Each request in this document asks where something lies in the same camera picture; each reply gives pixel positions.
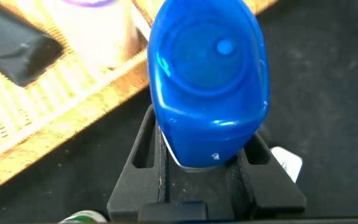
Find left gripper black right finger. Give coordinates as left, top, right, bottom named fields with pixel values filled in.
left=224, top=131, right=308, bottom=219

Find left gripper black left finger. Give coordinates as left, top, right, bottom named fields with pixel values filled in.
left=106, top=104, right=168, bottom=222

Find white shampoo bottle blue cap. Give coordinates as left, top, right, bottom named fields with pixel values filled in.
left=147, top=0, right=271, bottom=174

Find clear plastic toothbrush case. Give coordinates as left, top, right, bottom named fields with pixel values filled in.
left=270, top=146, right=304, bottom=184

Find white milk drink bottle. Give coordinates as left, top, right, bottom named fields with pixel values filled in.
left=58, top=210, right=109, bottom=224

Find white canister purple lid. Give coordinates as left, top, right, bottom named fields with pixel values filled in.
left=46, top=0, right=140, bottom=70

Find white flat stick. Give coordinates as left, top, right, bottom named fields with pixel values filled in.
left=131, top=0, right=152, bottom=43

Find black glasses pouch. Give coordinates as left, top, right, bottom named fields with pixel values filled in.
left=0, top=0, right=65, bottom=88

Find wicker basket brown handles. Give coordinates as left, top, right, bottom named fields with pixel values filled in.
left=0, top=0, right=279, bottom=199

